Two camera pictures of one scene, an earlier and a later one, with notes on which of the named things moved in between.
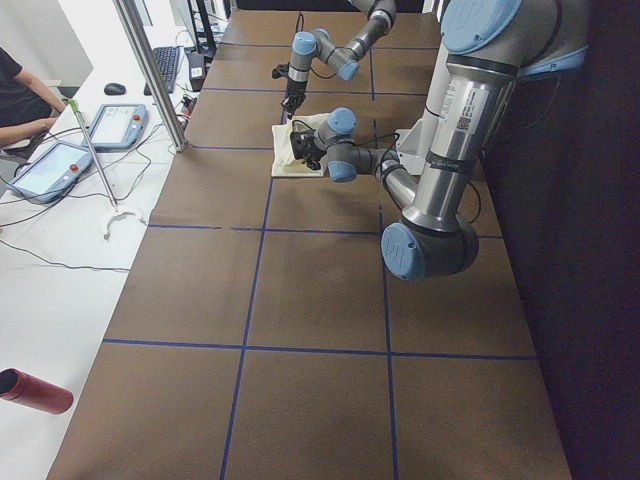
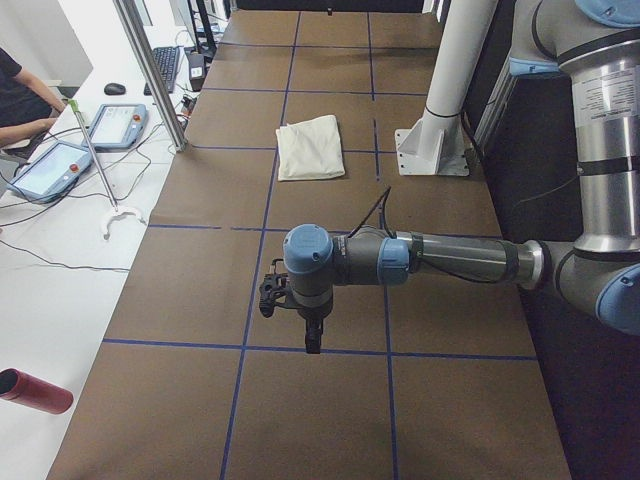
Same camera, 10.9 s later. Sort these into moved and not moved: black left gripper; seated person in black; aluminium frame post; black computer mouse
Moved: black left gripper
Not moved: aluminium frame post; black computer mouse; seated person in black
